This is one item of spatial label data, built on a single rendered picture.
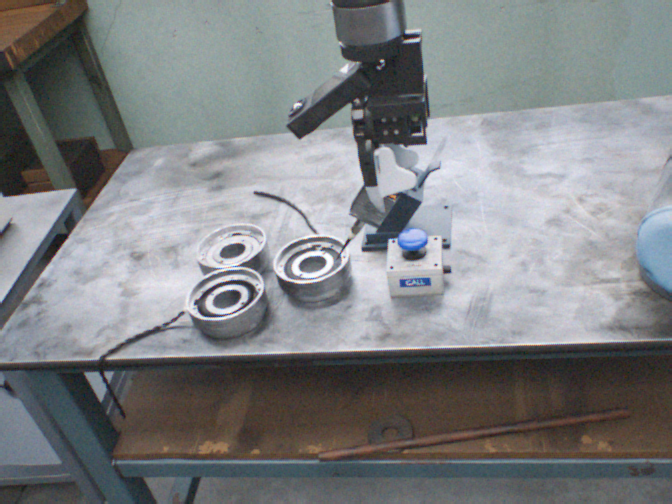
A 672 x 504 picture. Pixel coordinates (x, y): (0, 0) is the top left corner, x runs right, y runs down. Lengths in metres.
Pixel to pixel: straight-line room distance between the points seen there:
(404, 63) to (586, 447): 0.60
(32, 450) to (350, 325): 1.07
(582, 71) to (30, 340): 2.04
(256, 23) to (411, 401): 1.71
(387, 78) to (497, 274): 0.31
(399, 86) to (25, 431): 1.34
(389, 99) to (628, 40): 1.86
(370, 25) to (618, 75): 1.95
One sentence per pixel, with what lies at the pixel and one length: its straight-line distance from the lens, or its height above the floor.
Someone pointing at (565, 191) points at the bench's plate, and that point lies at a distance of 1.07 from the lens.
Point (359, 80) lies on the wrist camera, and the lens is 0.74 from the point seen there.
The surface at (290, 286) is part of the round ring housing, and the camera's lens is 0.89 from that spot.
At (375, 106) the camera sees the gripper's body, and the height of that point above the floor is 1.07.
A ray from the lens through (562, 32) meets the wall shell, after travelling 2.49.
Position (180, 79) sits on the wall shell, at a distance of 2.67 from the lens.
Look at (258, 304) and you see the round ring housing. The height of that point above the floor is 0.83.
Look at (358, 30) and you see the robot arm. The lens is 0.71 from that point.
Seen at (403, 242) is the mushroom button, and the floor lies 0.87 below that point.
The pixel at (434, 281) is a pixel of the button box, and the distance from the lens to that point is 0.86.
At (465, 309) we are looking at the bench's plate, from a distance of 0.86.
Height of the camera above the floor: 1.38
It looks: 36 degrees down
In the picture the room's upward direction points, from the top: 12 degrees counter-clockwise
